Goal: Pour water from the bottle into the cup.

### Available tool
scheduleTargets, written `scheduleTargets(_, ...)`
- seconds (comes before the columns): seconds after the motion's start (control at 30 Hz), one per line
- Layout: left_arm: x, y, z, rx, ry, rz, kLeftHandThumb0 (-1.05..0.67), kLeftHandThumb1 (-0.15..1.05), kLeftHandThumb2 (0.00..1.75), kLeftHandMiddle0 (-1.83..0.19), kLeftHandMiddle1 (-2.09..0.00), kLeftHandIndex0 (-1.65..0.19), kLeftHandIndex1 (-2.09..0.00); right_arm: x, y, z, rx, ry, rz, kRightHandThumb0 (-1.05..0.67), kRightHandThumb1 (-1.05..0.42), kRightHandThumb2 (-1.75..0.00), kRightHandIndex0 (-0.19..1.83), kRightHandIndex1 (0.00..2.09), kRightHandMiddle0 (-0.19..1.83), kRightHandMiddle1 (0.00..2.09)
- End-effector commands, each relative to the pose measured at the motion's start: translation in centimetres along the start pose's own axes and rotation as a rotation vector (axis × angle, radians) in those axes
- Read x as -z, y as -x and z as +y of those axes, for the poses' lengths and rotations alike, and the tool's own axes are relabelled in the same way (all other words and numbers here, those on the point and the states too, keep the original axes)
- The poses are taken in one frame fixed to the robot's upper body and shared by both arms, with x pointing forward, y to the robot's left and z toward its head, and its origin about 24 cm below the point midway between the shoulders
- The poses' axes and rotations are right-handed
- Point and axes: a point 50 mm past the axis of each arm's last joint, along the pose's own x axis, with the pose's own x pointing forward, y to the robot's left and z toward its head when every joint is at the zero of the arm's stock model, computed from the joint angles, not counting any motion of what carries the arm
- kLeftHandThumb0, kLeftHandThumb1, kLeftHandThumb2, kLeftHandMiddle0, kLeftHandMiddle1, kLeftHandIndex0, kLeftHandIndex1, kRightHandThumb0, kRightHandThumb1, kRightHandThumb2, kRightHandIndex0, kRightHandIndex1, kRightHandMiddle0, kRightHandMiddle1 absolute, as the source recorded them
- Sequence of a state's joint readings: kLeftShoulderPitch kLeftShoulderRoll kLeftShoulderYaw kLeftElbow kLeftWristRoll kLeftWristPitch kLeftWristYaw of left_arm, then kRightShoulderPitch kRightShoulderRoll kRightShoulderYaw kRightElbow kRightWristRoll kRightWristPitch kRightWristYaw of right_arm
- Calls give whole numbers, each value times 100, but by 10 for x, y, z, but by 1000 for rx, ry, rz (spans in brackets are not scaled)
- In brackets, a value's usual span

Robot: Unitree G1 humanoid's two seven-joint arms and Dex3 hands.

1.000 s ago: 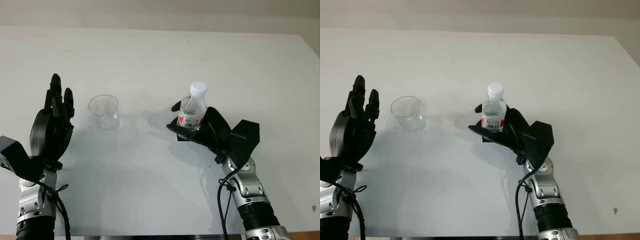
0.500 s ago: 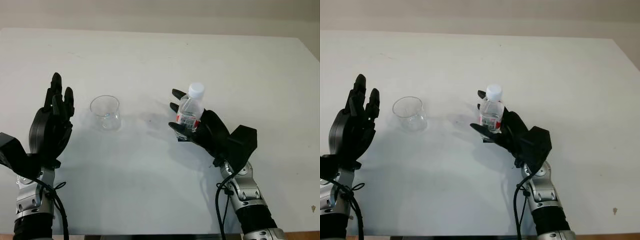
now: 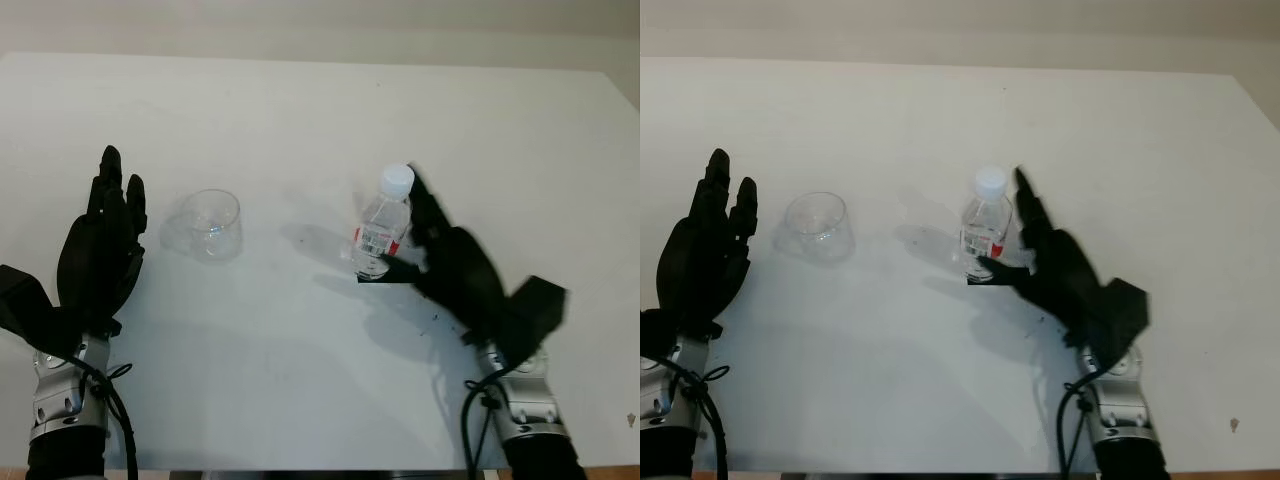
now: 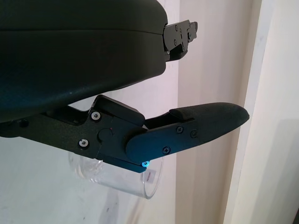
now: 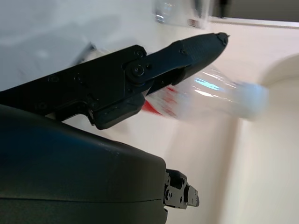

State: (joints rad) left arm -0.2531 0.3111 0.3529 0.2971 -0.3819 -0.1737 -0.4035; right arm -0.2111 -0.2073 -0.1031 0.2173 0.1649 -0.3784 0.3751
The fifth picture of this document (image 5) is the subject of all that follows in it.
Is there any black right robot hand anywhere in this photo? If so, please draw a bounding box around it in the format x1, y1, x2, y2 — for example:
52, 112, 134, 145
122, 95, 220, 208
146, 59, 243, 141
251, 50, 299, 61
0, 32, 231, 224

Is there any clear plastic water bottle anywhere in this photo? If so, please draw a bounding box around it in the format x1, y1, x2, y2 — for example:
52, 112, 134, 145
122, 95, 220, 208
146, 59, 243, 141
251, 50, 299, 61
70, 42, 270, 122

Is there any clear plastic cup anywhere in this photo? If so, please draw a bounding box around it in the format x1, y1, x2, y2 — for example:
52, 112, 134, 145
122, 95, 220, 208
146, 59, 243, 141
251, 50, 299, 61
153, 0, 212, 29

